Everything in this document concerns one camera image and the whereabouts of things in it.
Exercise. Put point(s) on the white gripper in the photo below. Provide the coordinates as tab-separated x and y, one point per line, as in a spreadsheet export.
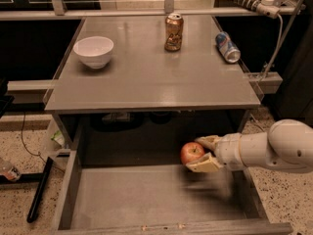
229	150

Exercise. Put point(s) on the red apple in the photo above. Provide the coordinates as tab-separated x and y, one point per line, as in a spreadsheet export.
191	151

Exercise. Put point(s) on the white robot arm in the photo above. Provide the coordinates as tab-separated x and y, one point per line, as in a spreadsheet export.
287	146

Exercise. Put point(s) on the open grey top drawer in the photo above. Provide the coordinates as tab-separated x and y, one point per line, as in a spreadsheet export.
131	182

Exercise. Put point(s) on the grey drawer cabinet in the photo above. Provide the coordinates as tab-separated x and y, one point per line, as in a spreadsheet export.
147	102

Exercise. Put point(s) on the upright orange soda can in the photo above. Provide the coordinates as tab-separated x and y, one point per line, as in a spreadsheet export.
173	32

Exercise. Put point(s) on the white ceramic bowl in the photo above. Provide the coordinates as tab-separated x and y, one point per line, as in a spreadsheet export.
94	52

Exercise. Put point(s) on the clear plastic bag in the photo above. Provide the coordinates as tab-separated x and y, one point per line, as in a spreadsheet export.
54	146

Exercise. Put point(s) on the black bar on floor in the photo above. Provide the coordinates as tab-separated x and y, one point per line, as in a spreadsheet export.
33	211

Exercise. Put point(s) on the plastic bottle on floor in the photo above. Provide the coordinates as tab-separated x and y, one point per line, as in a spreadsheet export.
8	170

